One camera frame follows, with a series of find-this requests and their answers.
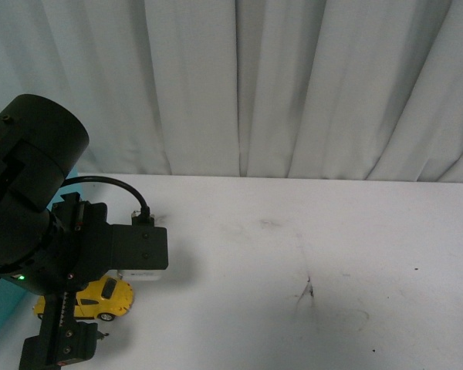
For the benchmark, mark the yellow beetle toy car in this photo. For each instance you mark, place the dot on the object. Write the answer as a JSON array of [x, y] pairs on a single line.
[[105, 299]]

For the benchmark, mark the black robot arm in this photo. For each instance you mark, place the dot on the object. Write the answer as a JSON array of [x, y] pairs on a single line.
[[40, 251]]

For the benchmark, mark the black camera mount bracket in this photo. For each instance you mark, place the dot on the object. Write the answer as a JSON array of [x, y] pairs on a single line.
[[139, 246]]

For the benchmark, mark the white pleated curtain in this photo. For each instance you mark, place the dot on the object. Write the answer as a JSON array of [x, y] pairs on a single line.
[[345, 90]]

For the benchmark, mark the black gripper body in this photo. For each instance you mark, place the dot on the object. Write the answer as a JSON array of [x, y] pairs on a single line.
[[77, 255]]

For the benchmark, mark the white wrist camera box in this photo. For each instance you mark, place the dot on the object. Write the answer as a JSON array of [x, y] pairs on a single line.
[[139, 275]]

